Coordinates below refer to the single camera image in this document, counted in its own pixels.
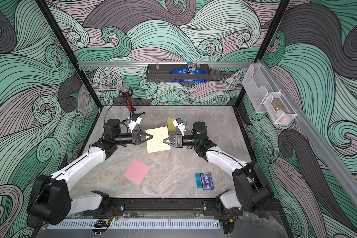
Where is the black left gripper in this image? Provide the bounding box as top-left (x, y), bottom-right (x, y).
top-left (113, 132), bottom-right (152, 146)

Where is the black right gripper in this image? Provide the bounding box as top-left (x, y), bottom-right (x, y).
top-left (166, 133), bottom-right (202, 147)

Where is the light yellow square paper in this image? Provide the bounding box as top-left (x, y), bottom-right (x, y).
top-left (167, 117), bottom-right (176, 132)

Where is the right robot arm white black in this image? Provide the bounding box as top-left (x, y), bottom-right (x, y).
top-left (163, 118), bottom-right (274, 212)

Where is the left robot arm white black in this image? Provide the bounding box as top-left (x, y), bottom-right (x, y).
top-left (26, 119), bottom-right (153, 225)

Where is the pink square paper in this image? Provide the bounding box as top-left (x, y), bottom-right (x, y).
top-left (124, 160), bottom-right (150, 185)

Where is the black tripod mic stand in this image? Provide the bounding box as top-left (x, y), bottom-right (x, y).
top-left (118, 89), bottom-right (146, 123)

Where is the teal small card box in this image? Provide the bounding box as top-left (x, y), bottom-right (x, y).
top-left (195, 173), bottom-right (202, 189)

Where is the dark blue card deck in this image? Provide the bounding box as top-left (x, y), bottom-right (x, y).
top-left (200, 173), bottom-right (214, 190)

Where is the blue snack package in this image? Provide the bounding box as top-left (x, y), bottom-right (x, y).
top-left (170, 62), bottom-right (207, 82)

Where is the small clear bin with items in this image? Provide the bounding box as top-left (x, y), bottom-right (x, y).
top-left (263, 93), bottom-right (297, 126)

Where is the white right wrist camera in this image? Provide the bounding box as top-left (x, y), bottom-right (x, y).
top-left (173, 118), bottom-right (186, 136)

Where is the black wall shelf basket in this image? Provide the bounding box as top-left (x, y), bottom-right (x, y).
top-left (146, 64), bottom-right (210, 83)

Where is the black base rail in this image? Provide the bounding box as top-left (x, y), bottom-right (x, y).
top-left (84, 198), bottom-right (243, 217)

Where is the white perforated cable duct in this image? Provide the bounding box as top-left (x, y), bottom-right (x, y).
top-left (47, 219), bottom-right (221, 230)

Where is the aluminium rail back wall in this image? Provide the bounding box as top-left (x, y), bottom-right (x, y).
top-left (77, 60), bottom-right (252, 68)

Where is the aluminium rail wall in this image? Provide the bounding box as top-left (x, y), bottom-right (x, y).
top-left (257, 59), bottom-right (357, 208)
top-left (77, 60), bottom-right (252, 68)

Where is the black vertical frame post left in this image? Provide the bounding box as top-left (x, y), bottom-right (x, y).
top-left (35, 0), bottom-right (103, 109)

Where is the black vertical frame post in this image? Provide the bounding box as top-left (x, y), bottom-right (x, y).
top-left (233, 0), bottom-right (292, 107)
top-left (35, 0), bottom-right (103, 109)

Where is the clear plastic wall bin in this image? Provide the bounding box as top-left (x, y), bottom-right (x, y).
top-left (243, 63), bottom-right (278, 113)

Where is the aluminium rail right wall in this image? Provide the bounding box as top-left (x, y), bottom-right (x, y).
top-left (257, 59), bottom-right (357, 208)

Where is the black vertical frame post right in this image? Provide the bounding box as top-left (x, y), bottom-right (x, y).
top-left (233, 0), bottom-right (292, 107)

